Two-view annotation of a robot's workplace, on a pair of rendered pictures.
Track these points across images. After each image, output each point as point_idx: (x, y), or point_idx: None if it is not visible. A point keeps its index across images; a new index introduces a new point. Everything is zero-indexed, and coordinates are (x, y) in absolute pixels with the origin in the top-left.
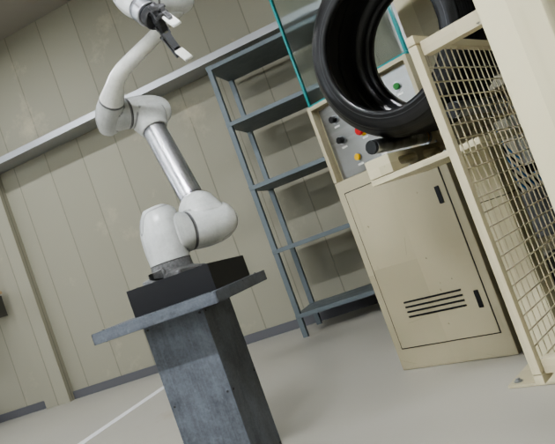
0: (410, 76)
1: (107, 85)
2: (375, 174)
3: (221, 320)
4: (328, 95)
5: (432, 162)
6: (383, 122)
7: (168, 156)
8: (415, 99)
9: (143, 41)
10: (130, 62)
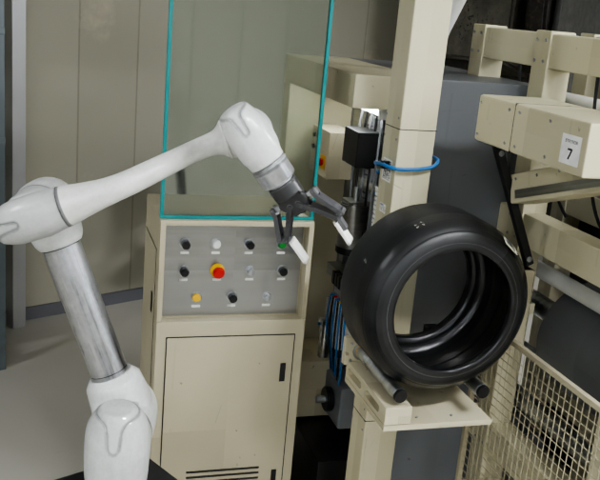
0: (309, 247)
1: (98, 197)
2: (391, 421)
3: None
4: (380, 330)
5: (448, 427)
6: (421, 378)
7: (97, 305)
8: (459, 371)
9: (182, 160)
10: (153, 183)
